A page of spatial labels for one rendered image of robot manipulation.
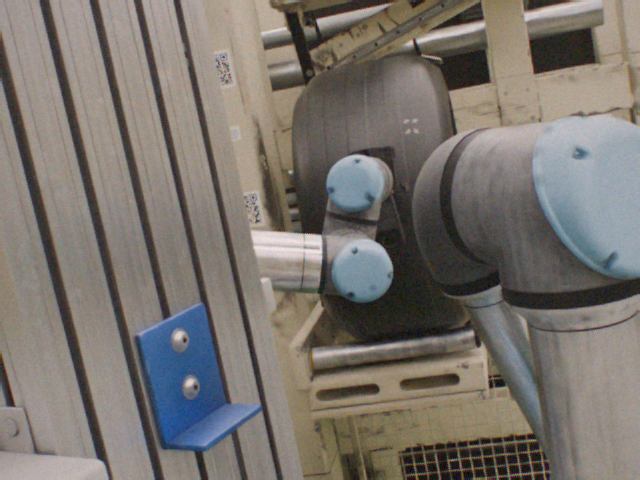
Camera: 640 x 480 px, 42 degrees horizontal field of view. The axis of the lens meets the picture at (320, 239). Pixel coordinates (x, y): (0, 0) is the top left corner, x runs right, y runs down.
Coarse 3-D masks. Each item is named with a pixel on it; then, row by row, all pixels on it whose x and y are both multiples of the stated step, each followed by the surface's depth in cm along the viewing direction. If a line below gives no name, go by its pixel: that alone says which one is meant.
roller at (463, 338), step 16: (400, 336) 169; (416, 336) 168; (432, 336) 167; (448, 336) 166; (464, 336) 165; (320, 352) 171; (336, 352) 170; (352, 352) 169; (368, 352) 169; (384, 352) 168; (400, 352) 168; (416, 352) 167; (432, 352) 167; (320, 368) 172
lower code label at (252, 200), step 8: (248, 192) 174; (256, 192) 174; (248, 200) 175; (256, 200) 174; (248, 208) 175; (256, 208) 175; (248, 216) 175; (256, 216) 175; (256, 224) 175; (264, 224) 175
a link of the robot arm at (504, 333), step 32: (480, 128) 71; (416, 192) 72; (416, 224) 74; (448, 256) 72; (448, 288) 77; (480, 288) 75; (480, 320) 78; (512, 320) 77; (512, 352) 79; (512, 384) 81; (544, 448) 85
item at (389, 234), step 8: (384, 200) 132; (392, 200) 132; (384, 208) 132; (392, 208) 132; (384, 216) 133; (392, 216) 133; (384, 224) 134; (392, 224) 134; (400, 224) 135; (376, 232) 135; (384, 232) 135; (392, 232) 135; (400, 232) 135; (376, 240) 136; (384, 240) 136; (392, 240) 135; (400, 240) 136; (384, 248) 136; (392, 248) 136; (400, 248) 136
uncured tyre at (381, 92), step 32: (384, 64) 164; (416, 64) 162; (320, 96) 160; (352, 96) 158; (384, 96) 155; (416, 96) 154; (448, 96) 179; (320, 128) 155; (352, 128) 153; (384, 128) 152; (448, 128) 155; (320, 160) 153; (416, 160) 149; (320, 192) 152; (320, 224) 153; (416, 256) 151; (416, 288) 155; (352, 320) 162; (384, 320) 162; (416, 320) 162; (448, 320) 163
